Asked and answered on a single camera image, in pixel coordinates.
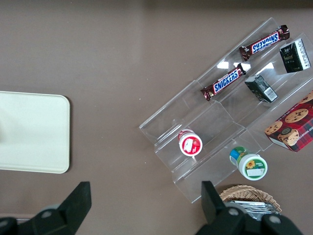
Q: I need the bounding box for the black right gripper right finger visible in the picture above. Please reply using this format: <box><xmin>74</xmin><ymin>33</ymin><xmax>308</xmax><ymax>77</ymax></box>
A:
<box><xmin>195</xmin><ymin>180</ymin><xmax>248</xmax><ymax>235</ymax></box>

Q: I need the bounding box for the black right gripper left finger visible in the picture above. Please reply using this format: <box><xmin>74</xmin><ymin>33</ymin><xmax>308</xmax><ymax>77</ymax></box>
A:
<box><xmin>17</xmin><ymin>181</ymin><xmax>92</xmax><ymax>235</ymax></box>

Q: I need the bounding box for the light tan wicker basket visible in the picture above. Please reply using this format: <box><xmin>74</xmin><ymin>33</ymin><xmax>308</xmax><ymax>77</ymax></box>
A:
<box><xmin>218</xmin><ymin>184</ymin><xmax>283</xmax><ymax>216</ymax></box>

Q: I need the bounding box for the cream rectangular tray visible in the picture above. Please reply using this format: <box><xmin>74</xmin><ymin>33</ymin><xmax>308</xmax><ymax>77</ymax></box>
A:
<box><xmin>0</xmin><ymin>91</ymin><xmax>71</xmax><ymax>175</ymax></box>

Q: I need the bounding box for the aluminium foil container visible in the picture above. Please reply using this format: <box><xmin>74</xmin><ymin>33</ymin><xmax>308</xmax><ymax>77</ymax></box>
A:
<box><xmin>228</xmin><ymin>199</ymin><xmax>280</xmax><ymax>216</ymax></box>

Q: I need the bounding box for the green lid yogurt cup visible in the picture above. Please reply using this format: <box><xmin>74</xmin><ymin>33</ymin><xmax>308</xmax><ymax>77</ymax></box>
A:
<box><xmin>228</xmin><ymin>146</ymin><xmax>268</xmax><ymax>182</ymax></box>

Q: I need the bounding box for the red lid yogurt cup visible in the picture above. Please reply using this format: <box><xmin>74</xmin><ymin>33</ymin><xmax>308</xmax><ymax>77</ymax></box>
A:
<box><xmin>178</xmin><ymin>128</ymin><xmax>203</xmax><ymax>157</ymax></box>

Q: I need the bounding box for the clear acrylic stepped shelf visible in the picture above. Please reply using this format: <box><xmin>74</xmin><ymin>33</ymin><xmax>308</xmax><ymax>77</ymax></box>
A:
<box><xmin>138</xmin><ymin>17</ymin><xmax>313</xmax><ymax>205</ymax></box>

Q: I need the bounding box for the red tartan cookie box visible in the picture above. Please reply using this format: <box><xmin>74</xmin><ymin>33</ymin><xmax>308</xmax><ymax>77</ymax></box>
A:
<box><xmin>264</xmin><ymin>90</ymin><xmax>313</xmax><ymax>153</ymax></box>

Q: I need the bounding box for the brown Snickers bar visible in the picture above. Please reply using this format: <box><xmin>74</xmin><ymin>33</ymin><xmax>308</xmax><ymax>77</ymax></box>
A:
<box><xmin>239</xmin><ymin>24</ymin><xmax>291</xmax><ymax>62</ymax></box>
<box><xmin>200</xmin><ymin>62</ymin><xmax>247</xmax><ymax>102</ymax></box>

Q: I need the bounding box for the small black carton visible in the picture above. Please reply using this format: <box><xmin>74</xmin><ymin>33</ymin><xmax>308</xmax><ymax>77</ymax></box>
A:
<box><xmin>244</xmin><ymin>74</ymin><xmax>279</xmax><ymax>103</ymax></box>
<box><xmin>279</xmin><ymin>39</ymin><xmax>312</xmax><ymax>74</ymax></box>

